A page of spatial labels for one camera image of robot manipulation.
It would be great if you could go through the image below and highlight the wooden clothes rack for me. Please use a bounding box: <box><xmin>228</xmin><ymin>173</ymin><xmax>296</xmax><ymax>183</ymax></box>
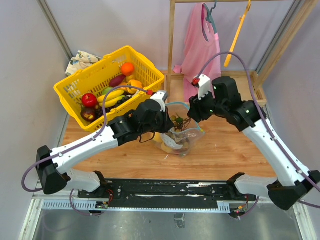
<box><xmin>163</xmin><ymin>0</ymin><xmax>320</xmax><ymax>111</ymax></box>

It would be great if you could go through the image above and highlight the bright red apple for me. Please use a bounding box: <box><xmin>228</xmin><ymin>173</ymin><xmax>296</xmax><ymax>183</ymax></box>
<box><xmin>81</xmin><ymin>93</ymin><xmax>98</xmax><ymax>108</ymax></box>

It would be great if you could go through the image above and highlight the aluminium frame post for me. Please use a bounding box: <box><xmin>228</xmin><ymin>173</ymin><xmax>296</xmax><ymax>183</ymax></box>
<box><xmin>36</xmin><ymin>0</ymin><xmax>73</xmax><ymax>60</ymax></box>
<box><xmin>255</xmin><ymin>0</ymin><xmax>302</xmax><ymax>75</ymax></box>

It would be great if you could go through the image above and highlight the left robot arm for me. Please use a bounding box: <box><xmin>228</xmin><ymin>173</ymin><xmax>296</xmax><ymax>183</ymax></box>
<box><xmin>36</xmin><ymin>99</ymin><xmax>174</xmax><ymax>198</ymax></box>

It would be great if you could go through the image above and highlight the peach coloured fruit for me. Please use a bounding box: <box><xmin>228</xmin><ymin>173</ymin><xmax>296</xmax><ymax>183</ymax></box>
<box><xmin>161</xmin><ymin>142</ymin><xmax>174</xmax><ymax>154</ymax></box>

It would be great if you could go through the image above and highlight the yellow plastic basket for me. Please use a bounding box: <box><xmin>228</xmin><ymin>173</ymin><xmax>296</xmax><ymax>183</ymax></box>
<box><xmin>54</xmin><ymin>45</ymin><xmax>165</xmax><ymax>133</ymax></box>

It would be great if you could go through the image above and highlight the yellow banana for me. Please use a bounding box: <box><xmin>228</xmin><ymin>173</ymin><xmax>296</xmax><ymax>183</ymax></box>
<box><xmin>97</xmin><ymin>89</ymin><xmax>125</xmax><ymax>108</ymax></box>

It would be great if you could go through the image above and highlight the right aluminium frame post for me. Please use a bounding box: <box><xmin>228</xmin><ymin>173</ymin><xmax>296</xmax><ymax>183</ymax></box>
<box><xmin>255</xmin><ymin>0</ymin><xmax>302</xmax><ymax>75</ymax></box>

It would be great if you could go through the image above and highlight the brown longan bunch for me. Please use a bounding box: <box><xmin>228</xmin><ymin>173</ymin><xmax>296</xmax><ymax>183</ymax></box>
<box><xmin>168</xmin><ymin>113</ymin><xmax>192</xmax><ymax>151</ymax></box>

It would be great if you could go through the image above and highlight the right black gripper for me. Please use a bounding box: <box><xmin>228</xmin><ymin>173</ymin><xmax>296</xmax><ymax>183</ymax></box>
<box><xmin>187</xmin><ymin>87</ymin><xmax>227</xmax><ymax>123</ymax></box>

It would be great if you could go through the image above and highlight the dark grape bunch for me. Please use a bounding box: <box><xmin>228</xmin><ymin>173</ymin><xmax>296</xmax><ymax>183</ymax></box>
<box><xmin>104</xmin><ymin>95</ymin><xmax>132</xmax><ymax>114</ymax></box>

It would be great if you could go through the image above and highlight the clear zip top bag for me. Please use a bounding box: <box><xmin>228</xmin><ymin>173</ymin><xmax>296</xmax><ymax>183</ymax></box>
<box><xmin>152</xmin><ymin>101</ymin><xmax>205</xmax><ymax>157</ymax></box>

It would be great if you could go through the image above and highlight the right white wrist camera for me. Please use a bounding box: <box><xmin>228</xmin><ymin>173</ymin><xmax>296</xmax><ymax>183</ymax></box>
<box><xmin>191</xmin><ymin>74</ymin><xmax>211</xmax><ymax>100</ymax></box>

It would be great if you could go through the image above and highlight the left aluminium frame post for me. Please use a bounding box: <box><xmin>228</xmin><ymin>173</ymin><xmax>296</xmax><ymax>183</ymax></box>
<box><xmin>36</xmin><ymin>0</ymin><xmax>73</xmax><ymax>60</ymax></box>

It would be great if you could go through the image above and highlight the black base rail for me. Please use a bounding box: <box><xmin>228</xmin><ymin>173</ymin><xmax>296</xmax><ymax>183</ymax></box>
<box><xmin>76</xmin><ymin>178</ymin><xmax>257</xmax><ymax>213</ymax></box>

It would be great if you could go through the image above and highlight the yellow lemon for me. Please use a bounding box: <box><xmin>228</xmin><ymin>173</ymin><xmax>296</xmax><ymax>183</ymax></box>
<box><xmin>152</xmin><ymin>132</ymin><xmax>163</xmax><ymax>144</ymax></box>

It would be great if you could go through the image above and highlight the green fruit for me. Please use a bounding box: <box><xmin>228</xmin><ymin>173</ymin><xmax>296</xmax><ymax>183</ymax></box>
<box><xmin>101</xmin><ymin>86</ymin><xmax>113</xmax><ymax>95</ymax></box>

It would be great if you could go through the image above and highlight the orange fruit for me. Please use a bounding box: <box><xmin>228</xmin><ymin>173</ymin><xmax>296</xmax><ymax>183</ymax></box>
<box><xmin>120</xmin><ymin>62</ymin><xmax>135</xmax><ymax>77</ymax></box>

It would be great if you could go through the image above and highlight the teal clothes hanger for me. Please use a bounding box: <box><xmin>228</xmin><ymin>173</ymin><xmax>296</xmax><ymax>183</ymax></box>
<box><xmin>201</xmin><ymin>0</ymin><xmax>218</xmax><ymax>42</ymax></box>

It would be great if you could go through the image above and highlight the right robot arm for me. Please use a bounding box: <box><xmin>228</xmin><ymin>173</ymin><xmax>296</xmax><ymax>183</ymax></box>
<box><xmin>187</xmin><ymin>74</ymin><xmax>320</xmax><ymax>211</ymax></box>

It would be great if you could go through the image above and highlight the patterned cloth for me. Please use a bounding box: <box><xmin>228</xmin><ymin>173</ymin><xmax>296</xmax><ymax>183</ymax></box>
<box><xmin>65</xmin><ymin>50</ymin><xmax>103</xmax><ymax>76</ymax></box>

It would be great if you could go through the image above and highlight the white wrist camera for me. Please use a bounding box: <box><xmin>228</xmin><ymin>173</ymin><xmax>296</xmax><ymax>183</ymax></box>
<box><xmin>191</xmin><ymin>74</ymin><xmax>211</xmax><ymax>100</ymax></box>
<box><xmin>150</xmin><ymin>90</ymin><xmax>169</xmax><ymax>112</ymax></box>

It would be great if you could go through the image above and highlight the yellow bell pepper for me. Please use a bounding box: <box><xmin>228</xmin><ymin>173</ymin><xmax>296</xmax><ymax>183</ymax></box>
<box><xmin>126</xmin><ymin>79</ymin><xmax>143</xmax><ymax>95</ymax></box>

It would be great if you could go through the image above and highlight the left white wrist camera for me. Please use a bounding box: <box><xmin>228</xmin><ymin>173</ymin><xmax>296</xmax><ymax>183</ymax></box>
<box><xmin>150</xmin><ymin>90</ymin><xmax>169</xmax><ymax>112</ymax></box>

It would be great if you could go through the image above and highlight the yellow clothes hanger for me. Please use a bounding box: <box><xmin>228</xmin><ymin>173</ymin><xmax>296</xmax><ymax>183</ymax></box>
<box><xmin>223</xmin><ymin>0</ymin><xmax>252</xmax><ymax>68</ymax></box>

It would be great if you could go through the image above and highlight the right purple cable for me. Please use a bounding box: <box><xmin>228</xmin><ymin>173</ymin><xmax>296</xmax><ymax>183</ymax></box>
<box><xmin>198</xmin><ymin>51</ymin><xmax>320</xmax><ymax>210</ymax></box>

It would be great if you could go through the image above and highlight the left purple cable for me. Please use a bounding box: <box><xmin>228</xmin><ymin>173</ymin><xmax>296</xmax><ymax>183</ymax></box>
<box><xmin>21</xmin><ymin>85</ymin><xmax>153</xmax><ymax>193</ymax></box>

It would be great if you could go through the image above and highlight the purple cable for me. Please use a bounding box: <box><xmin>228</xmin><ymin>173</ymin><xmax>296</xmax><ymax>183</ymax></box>
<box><xmin>198</xmin><ymin>51</ymin><xmax>320</xmax><ymax>210</ymax></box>
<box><xmin>21</xmin><ymin>85</ymin><xmax>153</xmax><ymax>193</ymax></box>

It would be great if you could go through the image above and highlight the pink shirt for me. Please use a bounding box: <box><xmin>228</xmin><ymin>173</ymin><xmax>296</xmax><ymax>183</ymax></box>
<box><xmin>173</xmin><ymin>3</ymin><xmax>220</xmax><ymax>103</ymax></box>

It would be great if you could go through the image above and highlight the purple sweet potato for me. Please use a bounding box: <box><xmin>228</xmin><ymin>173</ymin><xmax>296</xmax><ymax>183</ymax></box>
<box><xmin>109</xmin><ymin>74</ymin><xmax>126</xmax><ymax>88</ymax></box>

